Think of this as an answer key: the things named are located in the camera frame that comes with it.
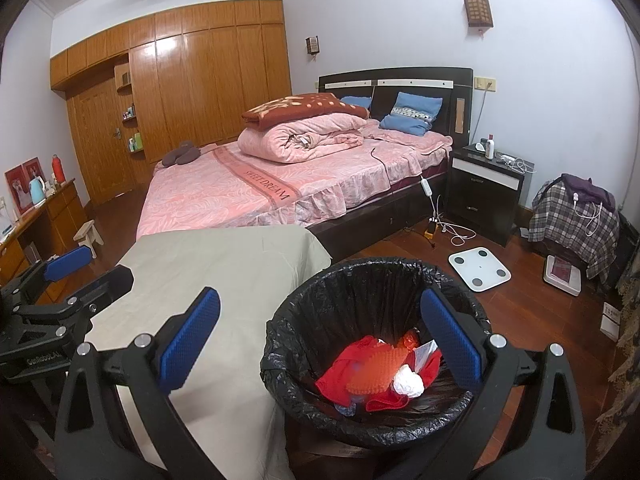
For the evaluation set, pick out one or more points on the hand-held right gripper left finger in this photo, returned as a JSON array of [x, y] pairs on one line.
[[190, 340]]

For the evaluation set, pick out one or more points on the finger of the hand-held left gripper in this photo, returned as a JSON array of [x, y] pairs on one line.
[[67, 263], [107, 285]]

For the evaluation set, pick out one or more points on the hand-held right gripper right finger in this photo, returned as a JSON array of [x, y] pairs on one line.
[[450, 340]]

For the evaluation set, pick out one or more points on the clear plastic wrapper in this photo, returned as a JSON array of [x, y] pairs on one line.
[[425, 352]]

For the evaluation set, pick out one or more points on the red plastic bag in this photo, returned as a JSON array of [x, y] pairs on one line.
[[409, 340]]

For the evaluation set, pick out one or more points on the white tissue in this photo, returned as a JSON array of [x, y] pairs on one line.
[[407, 382]]

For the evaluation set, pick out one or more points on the large orange mesh mat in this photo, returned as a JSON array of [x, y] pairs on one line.
[[375, 370]]

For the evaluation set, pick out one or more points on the bin with black liner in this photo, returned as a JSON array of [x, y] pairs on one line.
[[360, 300]]

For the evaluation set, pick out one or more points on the red knit gloves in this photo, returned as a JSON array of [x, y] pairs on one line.
[[337, 375]]

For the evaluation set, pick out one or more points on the small white wooden stool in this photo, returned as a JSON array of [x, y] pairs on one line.
[[87, 232]]

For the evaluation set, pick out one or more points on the grey paper bag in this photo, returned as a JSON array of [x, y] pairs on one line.
[[31, 254]]

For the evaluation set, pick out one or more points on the wooden sideboard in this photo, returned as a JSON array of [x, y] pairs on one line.
[[50, 215]]

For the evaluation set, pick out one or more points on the light blue kettle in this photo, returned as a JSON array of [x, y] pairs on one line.
[[36, 192]]

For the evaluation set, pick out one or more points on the white bathroom scale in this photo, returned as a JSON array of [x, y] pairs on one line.
[[480, 267]]

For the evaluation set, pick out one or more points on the red thermos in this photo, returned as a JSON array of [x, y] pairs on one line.
[[58, 170]]

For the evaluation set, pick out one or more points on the yellow power strip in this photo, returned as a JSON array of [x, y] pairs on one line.
[[431, 230]]

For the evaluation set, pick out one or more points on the white red flat scale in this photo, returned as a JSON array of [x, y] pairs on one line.
[[562, 272]]

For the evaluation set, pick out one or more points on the green bottle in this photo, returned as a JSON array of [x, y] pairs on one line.
[[136, 142]]

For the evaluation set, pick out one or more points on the black white nightstand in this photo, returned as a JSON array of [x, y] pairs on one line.
[[480, 200]]

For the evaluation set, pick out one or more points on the bed with pink sheets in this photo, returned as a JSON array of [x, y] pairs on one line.
[[225, 190]]

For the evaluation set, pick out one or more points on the plaid cloth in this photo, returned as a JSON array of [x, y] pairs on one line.
[[555, 230]]

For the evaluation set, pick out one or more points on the white printed box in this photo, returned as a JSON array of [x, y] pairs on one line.
[[611, 320]]

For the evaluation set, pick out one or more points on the patterned brown curtain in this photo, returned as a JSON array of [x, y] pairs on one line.
[[625, 360]]

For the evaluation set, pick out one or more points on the white bottle dark cap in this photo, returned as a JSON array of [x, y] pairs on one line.
[[490, 147]]

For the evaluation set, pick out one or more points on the purple cloth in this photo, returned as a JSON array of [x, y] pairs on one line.
[[587, 190]]

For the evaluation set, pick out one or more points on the folded pink quilt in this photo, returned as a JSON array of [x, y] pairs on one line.
[[280, 140]]

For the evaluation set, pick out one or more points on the wooden wardrobe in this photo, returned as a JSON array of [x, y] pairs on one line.
[[200, 85]]

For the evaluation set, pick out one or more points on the large blue pillow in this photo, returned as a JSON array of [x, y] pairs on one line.
[[410, 112]]

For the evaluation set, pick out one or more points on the folded brown patterned blanket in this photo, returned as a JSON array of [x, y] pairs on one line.
[[295, 107]]

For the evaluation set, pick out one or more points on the small blue pillow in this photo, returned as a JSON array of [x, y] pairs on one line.
[[355, 101]]

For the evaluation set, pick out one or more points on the large red photo frame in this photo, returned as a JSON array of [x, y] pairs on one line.
[[16, 190]]

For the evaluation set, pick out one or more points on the small red photo frame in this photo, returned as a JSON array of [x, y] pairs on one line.
[[32, 166]]

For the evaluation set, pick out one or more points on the white wall socket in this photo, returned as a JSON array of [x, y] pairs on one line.
[[483, 83]]

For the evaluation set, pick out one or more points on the brown lattice wall lamp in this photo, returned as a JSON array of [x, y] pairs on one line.
[[479, 11], [313, 45]]

